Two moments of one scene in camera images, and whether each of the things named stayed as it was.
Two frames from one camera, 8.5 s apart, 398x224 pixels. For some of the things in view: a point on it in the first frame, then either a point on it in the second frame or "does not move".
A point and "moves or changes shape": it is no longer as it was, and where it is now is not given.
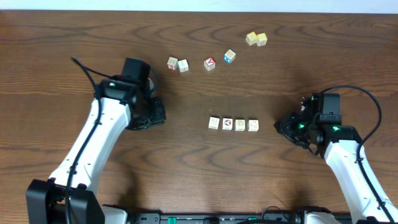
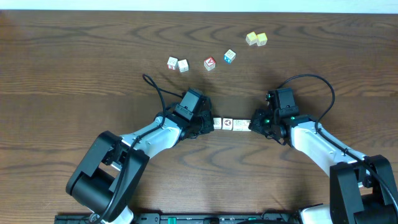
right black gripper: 285,128 to 255,126
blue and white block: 229,56 does not move
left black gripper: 156,111 to 206,121
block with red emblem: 227,123 does not move
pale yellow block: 251,38 does not move
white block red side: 172,63 does not move
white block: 240,125 does not move
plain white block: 183,66 does not move
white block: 253,126 moves or changes shape
